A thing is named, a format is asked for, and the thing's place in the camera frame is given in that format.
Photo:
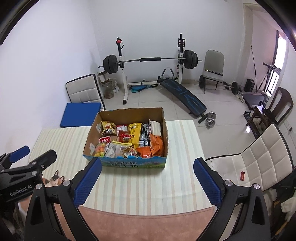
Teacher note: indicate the printed cardboard box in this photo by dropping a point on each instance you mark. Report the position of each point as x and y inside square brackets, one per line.
[92, 139]

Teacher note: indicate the short barbell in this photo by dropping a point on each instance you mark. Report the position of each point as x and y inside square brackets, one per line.
[219, 83]

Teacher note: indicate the small red label packet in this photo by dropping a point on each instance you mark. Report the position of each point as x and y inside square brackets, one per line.
[104, 140]

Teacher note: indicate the black power strip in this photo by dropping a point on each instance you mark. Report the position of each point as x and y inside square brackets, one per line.
[250, 122]

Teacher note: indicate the long barbell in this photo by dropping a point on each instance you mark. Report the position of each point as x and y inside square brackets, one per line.
[150, 59]

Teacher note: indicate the black sit-up bench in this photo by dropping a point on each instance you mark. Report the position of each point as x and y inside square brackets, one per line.
[185, 97]

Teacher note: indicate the beige snack packet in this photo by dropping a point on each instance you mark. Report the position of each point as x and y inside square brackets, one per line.
[155, 127]

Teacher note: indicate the small red box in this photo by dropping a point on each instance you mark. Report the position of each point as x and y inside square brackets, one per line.
[242, 176]

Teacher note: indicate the metal dumbbell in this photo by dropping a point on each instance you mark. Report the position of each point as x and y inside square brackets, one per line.
[209, 122]
[211, 114]

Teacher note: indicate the small dark red packet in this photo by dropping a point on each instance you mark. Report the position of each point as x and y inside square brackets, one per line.
[124, 137]

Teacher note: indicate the colourful candy bag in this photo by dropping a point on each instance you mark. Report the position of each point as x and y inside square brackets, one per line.
[101, 150]

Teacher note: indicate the white grey snack packet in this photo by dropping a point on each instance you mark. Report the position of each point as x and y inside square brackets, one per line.
[112, 150]

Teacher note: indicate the white padded chair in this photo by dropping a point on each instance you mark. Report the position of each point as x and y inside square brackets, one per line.
[83, 90]
[256, 157]

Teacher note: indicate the blue cushion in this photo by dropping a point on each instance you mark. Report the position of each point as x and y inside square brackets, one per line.
[81, 114]

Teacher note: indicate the black snack bag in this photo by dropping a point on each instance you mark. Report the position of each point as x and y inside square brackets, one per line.
[145, 134]

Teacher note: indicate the white squat rack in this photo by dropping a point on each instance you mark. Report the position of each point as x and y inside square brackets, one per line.
[123, 76]

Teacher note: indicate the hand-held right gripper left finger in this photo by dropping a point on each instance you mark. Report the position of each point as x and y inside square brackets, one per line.
[89, 183]

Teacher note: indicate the dark wooden chair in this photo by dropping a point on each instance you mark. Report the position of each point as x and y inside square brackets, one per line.
[279, 104]

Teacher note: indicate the glass jar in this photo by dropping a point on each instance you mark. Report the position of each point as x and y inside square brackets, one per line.
[108, 89]

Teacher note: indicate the yellow snack bag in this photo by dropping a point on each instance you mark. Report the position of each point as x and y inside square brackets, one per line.
[134, 134]

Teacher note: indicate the clear pastry packet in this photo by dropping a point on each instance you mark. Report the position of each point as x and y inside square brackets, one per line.
[122, 146]

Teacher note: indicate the long red white packet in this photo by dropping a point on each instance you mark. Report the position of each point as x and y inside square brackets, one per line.
[122, 128]

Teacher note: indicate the blue twist disc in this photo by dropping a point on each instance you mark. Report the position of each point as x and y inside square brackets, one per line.
[138, 89]

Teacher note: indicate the orange jelly cup packet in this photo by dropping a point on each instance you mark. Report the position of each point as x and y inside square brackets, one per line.
[131, 153]

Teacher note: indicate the black speaker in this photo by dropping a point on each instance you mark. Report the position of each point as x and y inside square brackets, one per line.
[249, 85]

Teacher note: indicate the black pole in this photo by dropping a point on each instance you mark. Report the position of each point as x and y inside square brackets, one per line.
[254, 62]

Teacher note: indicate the yellow panda snack packet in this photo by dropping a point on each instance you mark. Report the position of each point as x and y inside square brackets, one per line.
[108, 128]

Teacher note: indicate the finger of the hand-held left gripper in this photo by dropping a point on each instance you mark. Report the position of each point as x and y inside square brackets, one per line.
[46, 158]
[20, 153]

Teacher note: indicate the orange snack packet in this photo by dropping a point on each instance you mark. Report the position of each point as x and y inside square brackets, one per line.
[156, 144]
[143, 153]

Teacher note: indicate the grey folding chair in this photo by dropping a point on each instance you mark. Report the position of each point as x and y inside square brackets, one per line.
[214, 62]

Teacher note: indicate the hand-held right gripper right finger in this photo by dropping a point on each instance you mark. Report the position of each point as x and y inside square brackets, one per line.
[208, 183]

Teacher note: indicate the black treadmill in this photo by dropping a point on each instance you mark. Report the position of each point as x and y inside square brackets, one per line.
[254, 98]

